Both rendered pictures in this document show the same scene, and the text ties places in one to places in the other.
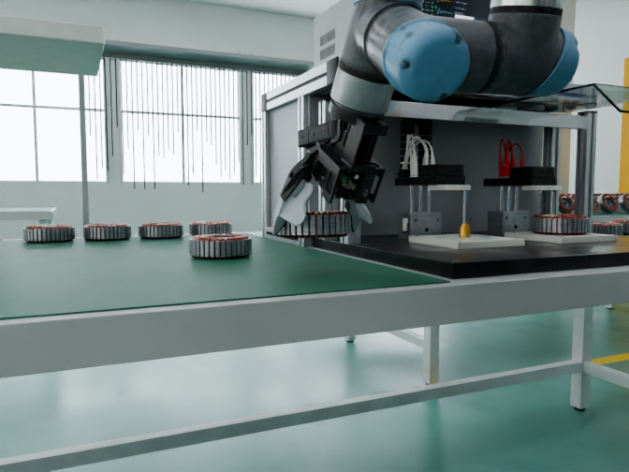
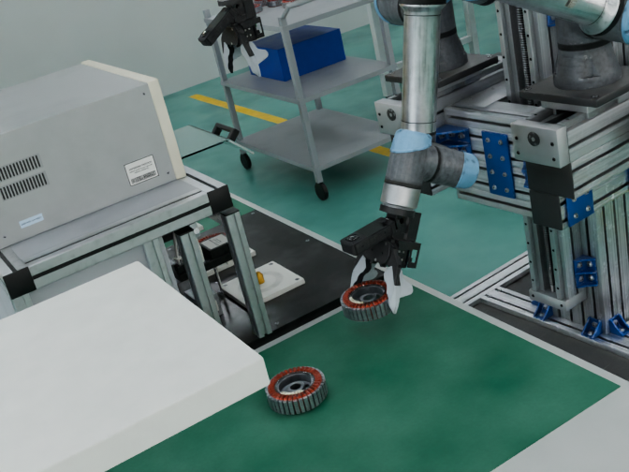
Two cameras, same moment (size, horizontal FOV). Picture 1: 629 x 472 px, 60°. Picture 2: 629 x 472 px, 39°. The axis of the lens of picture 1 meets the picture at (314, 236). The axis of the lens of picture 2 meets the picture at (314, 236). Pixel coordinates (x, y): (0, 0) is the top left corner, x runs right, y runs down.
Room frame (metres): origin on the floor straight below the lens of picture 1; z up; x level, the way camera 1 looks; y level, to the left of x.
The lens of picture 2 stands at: (0.95, 1.56, 1.67)
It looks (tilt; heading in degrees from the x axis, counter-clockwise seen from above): 24 degrees down; 268
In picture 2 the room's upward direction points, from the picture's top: 13 degrees counter-clockwise
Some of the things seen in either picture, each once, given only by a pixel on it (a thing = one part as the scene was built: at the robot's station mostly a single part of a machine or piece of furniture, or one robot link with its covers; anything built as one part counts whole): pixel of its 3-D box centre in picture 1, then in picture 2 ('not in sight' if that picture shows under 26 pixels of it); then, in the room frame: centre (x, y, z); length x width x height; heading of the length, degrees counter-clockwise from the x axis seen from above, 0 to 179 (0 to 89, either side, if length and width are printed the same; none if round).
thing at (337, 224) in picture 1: (313, 224); (369, 300); (0.81, 0.00, 0.82); 0.11 x 0.11 x 0.04
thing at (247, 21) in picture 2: not in sight; (239, 20); (0.91, -0.75, 1.29); 0.09 x 0.08 x 0.12; 28
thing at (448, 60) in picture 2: not in sight; (437, 47); (0.41, -0.80, 1.09); 0.15 x 0.15 x 0.10
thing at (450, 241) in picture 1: (464, 240); (261, 284); (1.02, -0.28, 0.78); 0.15 x 0.15 x 0.01; 24
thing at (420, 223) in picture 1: (419, 225); (203, 302); (1.15, -0.22, 0.80); 0.08 x 0.05 x 0.06; 114
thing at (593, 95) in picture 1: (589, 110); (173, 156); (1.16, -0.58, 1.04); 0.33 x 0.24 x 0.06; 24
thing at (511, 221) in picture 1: (507, 222); not in sight; (1.25, -0.44, 0.80); 0.08 x 0.05 x 0.06; 114
